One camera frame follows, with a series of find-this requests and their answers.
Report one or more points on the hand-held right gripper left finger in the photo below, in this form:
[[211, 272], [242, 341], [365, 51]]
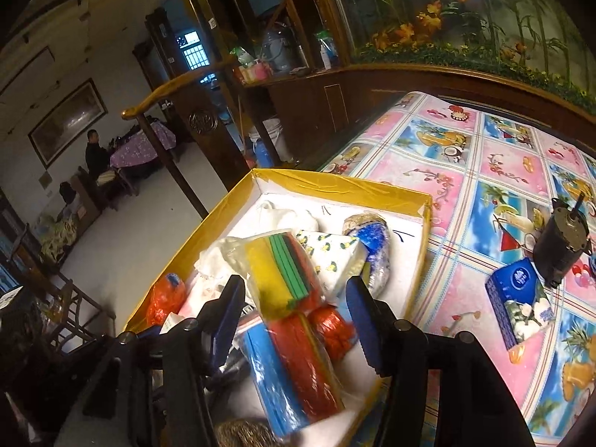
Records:
[[228, 321]]

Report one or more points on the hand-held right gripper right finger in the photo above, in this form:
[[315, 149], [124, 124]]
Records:
[[368, 330]]

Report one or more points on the orange mesh scrubber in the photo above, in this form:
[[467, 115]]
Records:
[[333, 333]]

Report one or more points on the pink tissue packet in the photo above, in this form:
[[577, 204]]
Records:
[[198, 295]]

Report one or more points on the white cloth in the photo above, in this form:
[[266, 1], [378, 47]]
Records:
[[223, 258]]

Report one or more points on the orange plastic bag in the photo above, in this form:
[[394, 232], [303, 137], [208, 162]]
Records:
[[165, 302]]

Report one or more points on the yellow green sponge pack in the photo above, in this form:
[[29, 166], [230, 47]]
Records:
[[279, 274]]

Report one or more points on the lemon print tissue packet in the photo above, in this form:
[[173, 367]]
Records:
[[337, 256]]

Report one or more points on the red and blue sponge pack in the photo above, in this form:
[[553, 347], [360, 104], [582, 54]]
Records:
[[298, 372]]

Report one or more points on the blue white scrubber packet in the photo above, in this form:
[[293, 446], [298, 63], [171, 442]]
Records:
[[370, 247]]

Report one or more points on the brown knit hat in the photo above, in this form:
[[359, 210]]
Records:
[[244, 434]]

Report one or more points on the yellow cardboard box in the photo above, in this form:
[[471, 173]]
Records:
[[326, 186]]

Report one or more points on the blue tissue packet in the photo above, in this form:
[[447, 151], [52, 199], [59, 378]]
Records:
[[517, 302]]

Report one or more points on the dark wooden chair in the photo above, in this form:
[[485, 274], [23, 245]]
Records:
[[60, 307]]

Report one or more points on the white bucket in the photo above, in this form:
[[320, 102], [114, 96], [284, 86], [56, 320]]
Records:
[[267, 137]]

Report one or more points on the yellow patterned cloth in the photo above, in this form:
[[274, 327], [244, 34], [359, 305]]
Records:
[[58, 240]]

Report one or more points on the fruit print tablecloth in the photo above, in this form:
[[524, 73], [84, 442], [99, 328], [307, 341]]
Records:
[[489, 181]]

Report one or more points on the table with purple cloth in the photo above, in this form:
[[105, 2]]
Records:
[[144, 144]]

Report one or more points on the dark motor with metal shaft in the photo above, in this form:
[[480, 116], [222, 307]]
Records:
[[561, 247]]

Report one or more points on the wooden base cabinet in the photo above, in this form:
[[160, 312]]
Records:
[[372, 98]]

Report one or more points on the pink container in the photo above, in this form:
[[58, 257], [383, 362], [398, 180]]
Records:
[[255, 73]]

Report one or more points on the green packet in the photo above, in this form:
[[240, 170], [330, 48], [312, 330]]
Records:
[[242, 57]]

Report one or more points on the blue grey thermos jug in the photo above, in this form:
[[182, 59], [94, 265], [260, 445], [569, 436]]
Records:
[[278, 49]]

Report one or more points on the white spray bottle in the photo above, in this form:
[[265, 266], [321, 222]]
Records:
[[327, 51]]

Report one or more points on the tall wooden shelf cabinet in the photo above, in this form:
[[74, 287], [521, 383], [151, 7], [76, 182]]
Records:
[[219, 18]]

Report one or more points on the planted glass display tank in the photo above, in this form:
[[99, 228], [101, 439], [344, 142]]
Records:
[[465, 14]]

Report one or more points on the wooden chair with curved rail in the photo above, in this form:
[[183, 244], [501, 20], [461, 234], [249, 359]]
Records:
[[186, 84]]

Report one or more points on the framed wall picture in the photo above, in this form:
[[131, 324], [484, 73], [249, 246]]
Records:
[[70, 121]]

